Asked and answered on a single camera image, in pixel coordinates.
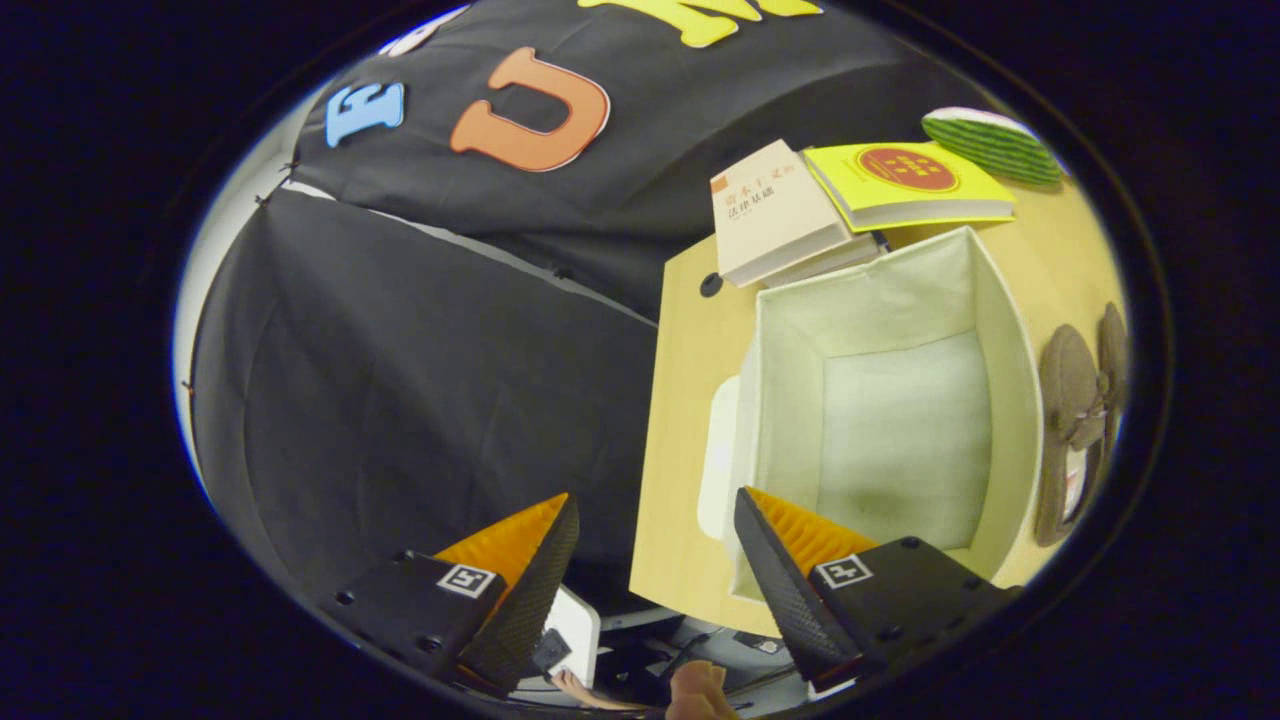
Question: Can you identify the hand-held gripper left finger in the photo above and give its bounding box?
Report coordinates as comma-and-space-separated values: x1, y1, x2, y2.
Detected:
320, 492, 581, 696

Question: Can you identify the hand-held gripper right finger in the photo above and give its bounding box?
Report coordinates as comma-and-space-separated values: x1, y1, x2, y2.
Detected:
733, 487, 1021, 693

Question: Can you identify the white fabric storage box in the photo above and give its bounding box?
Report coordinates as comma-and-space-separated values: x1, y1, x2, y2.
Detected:
728, 226, 1044, 604

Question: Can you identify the brown moccasin shoe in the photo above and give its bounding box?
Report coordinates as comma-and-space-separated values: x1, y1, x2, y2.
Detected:
1034, 324, 1109, 548
1097, 302, 1131, 481

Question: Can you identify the beige paperback book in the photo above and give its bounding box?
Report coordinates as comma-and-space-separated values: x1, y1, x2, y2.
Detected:
710, 139, 881, 289

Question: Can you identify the yellow book with red circle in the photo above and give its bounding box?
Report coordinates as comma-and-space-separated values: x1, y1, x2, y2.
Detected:
802, 142, 1018, 233

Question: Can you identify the watermelon slice plush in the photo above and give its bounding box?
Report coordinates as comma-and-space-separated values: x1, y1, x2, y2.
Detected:
921, 107, 1063, 187

